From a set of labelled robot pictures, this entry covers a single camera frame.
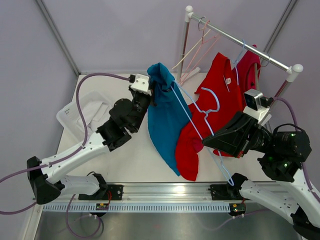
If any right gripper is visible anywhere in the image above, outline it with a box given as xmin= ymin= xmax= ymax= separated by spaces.
xmin=202 ymin=110 xmax=275 ymax=158

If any blue t shirt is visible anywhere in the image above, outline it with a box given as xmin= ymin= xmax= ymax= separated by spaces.
xmin=147 ymin=62 xmax=192 ymax=176

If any light blue wire hanger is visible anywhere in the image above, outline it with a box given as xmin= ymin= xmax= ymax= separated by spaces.
xmin=169 ymin=80 xmax=236 ymax=187

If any red t shirt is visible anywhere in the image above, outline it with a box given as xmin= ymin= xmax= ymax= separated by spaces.
xmin=174 ymin=52 xmax=246 ymax=182

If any white t shirt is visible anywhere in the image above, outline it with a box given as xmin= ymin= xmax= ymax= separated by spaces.
xmin=82 ymin=101 xmax=111 ymax=133

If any pink wire hanger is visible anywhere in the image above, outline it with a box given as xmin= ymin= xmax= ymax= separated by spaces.
xmin=178 ymin=20 xmax=221 ymax=85

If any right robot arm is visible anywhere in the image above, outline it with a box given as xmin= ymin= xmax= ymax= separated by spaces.
xmin=202 ymin=111 xmax=320 ymax=240

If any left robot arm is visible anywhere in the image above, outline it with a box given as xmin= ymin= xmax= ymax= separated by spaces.
xmin=26 ymin=89 xmax=154 ymax=205

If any magenta t shirt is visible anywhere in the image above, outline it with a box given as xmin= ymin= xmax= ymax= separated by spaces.
xmin=195 ymin=51 xmax=261 ymax=133

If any white plastic basket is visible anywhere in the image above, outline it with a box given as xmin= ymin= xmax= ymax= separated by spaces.
xmin=56 ymin=90 xmax=115 ymax=143

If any white clothes rack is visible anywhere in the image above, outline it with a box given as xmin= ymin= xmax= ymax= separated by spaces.
xmin=175 ymin=0 xmax=304 ymax=97

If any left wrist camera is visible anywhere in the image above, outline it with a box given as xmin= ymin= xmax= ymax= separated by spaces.
xmin=129 ymin=73 xmax=152 ymax=96

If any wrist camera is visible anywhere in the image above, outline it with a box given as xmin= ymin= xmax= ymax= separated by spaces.
xmin=129 ymin=73 xmax=152 ymax=96
xmin=243 ymin=88 xmax=274 ymax=126

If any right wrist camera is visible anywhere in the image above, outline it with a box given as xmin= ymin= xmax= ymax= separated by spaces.
xmin=243 ymin=88 xmax=274 ymax=126

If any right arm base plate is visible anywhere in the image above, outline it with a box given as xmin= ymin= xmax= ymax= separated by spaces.
xmin=207 ymin=183 xmax=247 ymax=201

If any aluminium rail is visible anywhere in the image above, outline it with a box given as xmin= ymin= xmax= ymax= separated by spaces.
xmin=32 ymin=181 xmax=305 ymax=204

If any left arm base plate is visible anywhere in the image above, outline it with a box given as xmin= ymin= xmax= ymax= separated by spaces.
xmin=97 ymin=184 xmax=124 ymax=201

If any cream wire hanger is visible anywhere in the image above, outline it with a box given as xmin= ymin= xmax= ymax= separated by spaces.
xmin=171 ymin=29 xmax=211 ymax=70

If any white slotted cable duct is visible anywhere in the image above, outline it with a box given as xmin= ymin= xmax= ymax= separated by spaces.
xmin=42 ymin=202 xmax=231 ymax=213

